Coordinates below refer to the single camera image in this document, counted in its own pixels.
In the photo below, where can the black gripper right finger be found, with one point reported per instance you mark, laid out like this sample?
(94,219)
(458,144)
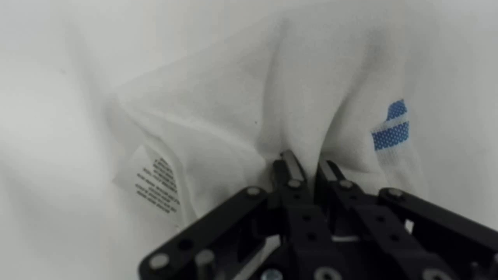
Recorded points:
(403,236)

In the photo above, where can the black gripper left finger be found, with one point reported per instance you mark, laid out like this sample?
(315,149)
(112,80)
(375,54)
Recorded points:
(224,241)

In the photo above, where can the white cloth with blue tag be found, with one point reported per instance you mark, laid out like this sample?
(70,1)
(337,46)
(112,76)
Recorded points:
(321,80)

